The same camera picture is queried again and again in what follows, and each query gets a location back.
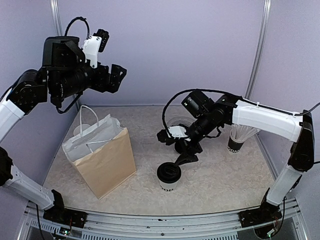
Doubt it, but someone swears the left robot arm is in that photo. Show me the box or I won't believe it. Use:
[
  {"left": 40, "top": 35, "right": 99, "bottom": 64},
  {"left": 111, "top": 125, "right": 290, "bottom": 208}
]
[{"left": 0, "top": 29, "right": 127, "bottom": 223}]

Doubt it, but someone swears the white paper cup stack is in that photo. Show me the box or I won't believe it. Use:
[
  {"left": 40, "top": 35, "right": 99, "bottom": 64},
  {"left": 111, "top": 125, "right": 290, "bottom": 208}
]
[{"left": 73, "top": 123, "right": 91, "bottom": 136}]

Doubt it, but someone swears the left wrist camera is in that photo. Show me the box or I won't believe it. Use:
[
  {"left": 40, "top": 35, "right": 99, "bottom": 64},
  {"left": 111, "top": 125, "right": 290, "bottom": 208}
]
[{"left": 82, "top": 29, "right": 110, "bottom": 69}]

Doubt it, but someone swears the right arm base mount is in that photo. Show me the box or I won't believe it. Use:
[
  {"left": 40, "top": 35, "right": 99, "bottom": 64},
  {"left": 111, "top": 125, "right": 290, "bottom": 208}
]
[{"left": 238, "top": 197, "right": 283, "bottom": 228}]

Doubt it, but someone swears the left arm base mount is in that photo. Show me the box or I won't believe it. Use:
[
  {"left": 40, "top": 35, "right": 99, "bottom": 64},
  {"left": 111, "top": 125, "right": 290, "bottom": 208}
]
[{"left": 43, "top": 189, "right": 88, "bottom": 229}]

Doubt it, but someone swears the brown paper bag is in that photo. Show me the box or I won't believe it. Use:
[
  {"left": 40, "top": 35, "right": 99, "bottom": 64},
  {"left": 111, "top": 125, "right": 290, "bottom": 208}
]
[{"left": 62, "top": 114, "right": 137, "bottom": 200}]

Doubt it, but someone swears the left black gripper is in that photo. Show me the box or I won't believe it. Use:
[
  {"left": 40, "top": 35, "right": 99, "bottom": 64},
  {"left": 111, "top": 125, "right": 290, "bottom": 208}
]
[{"left": 53, "top": 56, "right": 128, "bottom": 100}]

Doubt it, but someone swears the aluminium frame post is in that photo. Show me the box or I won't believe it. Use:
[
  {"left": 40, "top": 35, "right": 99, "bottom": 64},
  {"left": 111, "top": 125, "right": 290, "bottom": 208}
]
[
  {"left": 49, "top": 0, "right": 63, "bottom": 36},
  {"left": 245, "top": 0, "right": 272, "bottom": 99}
]

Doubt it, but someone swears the white paper coffee cup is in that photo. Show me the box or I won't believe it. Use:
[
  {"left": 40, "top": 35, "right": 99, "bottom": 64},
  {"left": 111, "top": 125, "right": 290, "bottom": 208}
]
[{"left": 159, "top": 180, "right": 178, "bottom": 192}]

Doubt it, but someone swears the black lid stack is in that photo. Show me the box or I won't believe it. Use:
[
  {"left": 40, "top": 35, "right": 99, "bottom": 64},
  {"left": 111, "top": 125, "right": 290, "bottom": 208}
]
[{"left": 174, "top": 142, "right": 184, "bottom": 154}]

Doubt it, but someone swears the right aluminium frame post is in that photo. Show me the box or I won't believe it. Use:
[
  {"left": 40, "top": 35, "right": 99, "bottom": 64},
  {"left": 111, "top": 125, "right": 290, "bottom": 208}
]
[{"left": 245, "top": 0, "right": 272, "bottom": 99}]

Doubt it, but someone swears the left aluminium frame post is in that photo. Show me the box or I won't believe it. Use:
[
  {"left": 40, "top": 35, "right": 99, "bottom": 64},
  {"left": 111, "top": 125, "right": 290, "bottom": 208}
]
[{"left": 49, "top": 0, "right": 63, "bottom": 36}]

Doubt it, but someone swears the black cup of straws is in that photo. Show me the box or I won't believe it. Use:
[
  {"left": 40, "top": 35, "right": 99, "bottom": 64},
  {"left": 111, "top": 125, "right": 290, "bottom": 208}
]
[{"left": 227, "top": 124, "right": 260, "bottom": 154}]

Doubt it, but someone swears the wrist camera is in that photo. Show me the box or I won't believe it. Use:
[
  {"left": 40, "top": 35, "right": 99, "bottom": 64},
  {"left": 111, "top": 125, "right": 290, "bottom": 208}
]
[
  {"left": 82, "top": 29, "right": 110, "bottom": 69},
  {"left": 156, "top": 125, "right": 191, "bottom": 146}
]

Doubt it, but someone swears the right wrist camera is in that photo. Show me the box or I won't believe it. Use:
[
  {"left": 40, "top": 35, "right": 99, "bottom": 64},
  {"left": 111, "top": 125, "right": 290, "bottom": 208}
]
[{"left": 156, "top": 125, "right": 191, "bottom": 146}]

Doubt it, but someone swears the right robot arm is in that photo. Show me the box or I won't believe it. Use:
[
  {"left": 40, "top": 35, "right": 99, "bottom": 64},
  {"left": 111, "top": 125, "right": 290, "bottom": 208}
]
[{"left": 169, "top": 89, "right": 315, "bottom": 222}]

